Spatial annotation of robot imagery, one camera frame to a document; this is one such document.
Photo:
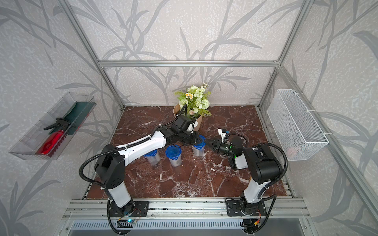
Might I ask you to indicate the beige flower pot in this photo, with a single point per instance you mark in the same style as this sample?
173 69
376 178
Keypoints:
197 122

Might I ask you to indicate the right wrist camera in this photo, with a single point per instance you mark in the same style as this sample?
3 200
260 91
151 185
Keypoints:
224 134

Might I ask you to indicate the pink item in basket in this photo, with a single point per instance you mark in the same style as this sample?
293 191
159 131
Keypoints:
292 153

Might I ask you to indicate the white wire mesh basket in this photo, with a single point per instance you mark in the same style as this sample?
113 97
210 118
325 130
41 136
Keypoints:
294 124

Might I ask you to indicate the blue-lidded clear kit cup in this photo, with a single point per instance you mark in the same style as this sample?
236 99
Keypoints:
173 153
153 157
199 149

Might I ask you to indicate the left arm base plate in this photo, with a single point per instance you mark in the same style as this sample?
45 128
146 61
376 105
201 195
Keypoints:
133 209

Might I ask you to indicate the aluminium front rail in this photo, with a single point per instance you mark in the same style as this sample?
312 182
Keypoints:
184 208

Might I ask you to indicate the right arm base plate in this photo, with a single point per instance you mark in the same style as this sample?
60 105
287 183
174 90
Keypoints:
242 208

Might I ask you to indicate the green white artificial flowers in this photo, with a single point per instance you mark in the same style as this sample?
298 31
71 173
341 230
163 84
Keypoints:
196 99

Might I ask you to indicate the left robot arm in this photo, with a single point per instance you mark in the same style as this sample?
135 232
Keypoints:
111 163

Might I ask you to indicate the clear plastic wall tray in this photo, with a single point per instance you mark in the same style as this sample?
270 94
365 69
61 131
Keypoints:
29 144

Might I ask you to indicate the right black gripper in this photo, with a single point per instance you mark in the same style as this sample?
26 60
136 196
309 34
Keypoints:
216 142

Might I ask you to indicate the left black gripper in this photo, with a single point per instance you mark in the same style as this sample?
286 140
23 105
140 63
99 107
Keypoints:
194 138

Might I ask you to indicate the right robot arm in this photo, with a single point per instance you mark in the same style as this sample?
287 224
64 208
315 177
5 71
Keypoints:
266 162

